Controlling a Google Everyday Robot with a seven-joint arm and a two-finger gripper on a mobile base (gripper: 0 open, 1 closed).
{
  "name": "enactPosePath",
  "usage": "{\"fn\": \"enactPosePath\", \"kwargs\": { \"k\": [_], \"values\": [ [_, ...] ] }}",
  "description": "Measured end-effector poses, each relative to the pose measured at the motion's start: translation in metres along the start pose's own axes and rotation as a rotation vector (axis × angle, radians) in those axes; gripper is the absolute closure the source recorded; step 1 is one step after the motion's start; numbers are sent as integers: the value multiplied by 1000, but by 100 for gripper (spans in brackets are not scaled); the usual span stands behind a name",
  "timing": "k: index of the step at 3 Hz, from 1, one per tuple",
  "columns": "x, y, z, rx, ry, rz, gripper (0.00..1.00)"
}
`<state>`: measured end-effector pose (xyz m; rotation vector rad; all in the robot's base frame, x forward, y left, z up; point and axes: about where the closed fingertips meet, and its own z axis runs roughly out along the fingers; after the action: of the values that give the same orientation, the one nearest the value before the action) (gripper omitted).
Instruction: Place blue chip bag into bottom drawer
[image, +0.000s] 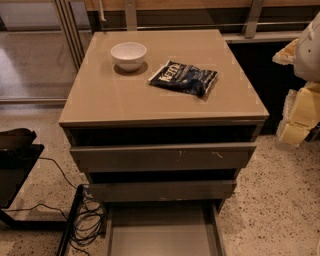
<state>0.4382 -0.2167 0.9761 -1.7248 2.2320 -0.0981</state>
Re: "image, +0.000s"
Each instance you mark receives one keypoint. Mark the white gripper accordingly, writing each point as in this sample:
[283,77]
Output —
[308,56]

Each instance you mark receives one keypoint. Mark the blue chip bag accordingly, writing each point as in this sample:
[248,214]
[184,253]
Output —
[184,78]

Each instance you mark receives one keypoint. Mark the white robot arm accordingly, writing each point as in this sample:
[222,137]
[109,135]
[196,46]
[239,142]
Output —
[306,66]

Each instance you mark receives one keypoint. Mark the grey middle drawer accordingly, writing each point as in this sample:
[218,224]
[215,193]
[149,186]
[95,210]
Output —
[162,191]

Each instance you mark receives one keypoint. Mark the grey top drawer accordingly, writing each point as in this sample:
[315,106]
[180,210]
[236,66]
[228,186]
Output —
[162,157]

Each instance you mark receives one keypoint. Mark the beige drawer cabinet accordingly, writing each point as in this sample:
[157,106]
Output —
[108,106]

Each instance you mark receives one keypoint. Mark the grey open bottom drawer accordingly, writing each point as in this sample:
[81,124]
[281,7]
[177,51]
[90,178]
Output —
[164,229]

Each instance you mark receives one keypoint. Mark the black bag on table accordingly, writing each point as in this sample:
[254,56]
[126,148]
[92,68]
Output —
[14,143]

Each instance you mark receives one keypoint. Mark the white ceramic bowl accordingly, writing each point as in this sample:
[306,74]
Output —
[128,56]

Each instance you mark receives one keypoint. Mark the black side table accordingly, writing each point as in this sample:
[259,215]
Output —
[14,170]

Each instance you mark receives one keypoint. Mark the metal railing frame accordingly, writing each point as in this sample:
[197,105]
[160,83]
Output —
[240,21]

